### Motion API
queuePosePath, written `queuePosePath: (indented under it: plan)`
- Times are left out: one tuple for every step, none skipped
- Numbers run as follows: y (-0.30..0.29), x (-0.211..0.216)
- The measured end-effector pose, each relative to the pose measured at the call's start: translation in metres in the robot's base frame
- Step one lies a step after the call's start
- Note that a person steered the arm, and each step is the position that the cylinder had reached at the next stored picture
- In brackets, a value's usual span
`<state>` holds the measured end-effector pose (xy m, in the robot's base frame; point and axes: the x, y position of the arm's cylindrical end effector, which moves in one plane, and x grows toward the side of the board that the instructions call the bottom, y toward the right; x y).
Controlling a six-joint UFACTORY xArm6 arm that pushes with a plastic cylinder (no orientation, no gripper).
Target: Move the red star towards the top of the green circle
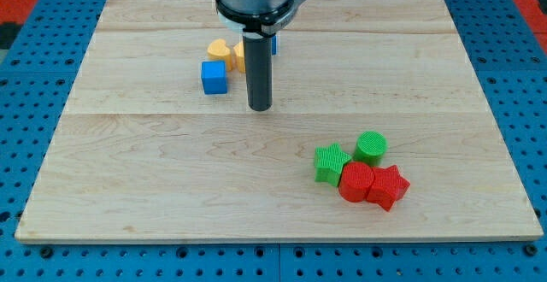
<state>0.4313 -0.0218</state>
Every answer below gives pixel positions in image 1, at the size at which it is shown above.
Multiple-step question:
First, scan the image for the red cylinder block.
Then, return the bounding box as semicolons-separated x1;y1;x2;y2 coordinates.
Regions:
338;162;374;203

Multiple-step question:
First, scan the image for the blue block behind tool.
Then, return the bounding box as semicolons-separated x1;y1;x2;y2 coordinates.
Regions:
271;36;278;56

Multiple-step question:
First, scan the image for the green cylinder block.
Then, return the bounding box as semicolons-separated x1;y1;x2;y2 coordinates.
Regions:
353;131;388;167

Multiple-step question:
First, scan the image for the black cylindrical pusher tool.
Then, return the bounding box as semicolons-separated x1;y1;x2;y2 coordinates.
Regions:
243;37;273;111

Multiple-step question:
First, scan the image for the yellow heart block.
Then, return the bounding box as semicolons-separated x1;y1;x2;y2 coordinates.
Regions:
207;38;233;72

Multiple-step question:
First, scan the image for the wooden board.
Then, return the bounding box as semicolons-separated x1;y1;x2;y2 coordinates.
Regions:
15;0;543;244

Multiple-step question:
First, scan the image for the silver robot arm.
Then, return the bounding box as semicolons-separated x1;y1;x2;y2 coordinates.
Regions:
215;0;306;39

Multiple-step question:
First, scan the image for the blue cube block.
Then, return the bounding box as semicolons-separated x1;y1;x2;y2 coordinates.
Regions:
201;61;227;95

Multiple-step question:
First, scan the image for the green star block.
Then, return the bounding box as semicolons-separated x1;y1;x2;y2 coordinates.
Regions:
314;143;352;187

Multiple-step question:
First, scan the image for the yellow block behind tool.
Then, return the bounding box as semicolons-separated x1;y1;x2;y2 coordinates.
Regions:
233;41;245;73

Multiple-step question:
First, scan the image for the red star block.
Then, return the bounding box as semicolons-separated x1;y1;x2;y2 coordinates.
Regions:
366;165;410;212

